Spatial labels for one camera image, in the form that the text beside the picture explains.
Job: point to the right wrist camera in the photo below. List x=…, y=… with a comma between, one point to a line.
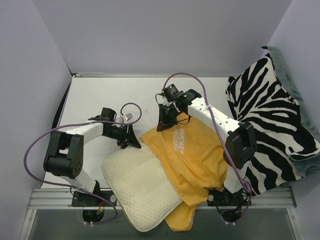
x=171, y=93

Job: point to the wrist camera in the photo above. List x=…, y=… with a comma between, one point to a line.
x=127, y=117
x=171, y=93

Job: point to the orange pillowcase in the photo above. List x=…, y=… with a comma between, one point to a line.
x=191, y=156

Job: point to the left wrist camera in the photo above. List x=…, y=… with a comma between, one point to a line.
x=127, y=117

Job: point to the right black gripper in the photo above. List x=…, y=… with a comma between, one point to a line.
x=166, y=110

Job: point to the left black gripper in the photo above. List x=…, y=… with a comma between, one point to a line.
x=128, y=136

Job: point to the grey-green towel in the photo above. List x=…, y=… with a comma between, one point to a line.
x=297, y=95

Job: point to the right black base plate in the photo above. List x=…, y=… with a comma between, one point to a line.
x=227, y=199

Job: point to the aluminium mounting rail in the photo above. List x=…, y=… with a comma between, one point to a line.
x=61, y=199

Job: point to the zebra print cushion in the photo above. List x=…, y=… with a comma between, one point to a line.
x=287, y=150

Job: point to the cream memory foam pillow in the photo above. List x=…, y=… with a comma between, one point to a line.
x=141, y=186

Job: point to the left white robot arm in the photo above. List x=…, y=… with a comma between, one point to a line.
x=65, y=152

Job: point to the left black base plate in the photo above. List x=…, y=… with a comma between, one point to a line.
x=81, y=199

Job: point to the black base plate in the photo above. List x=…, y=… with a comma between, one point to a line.
x=227, y=199
x=81, y=199

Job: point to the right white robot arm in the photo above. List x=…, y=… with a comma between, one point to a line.
x=238, y=139

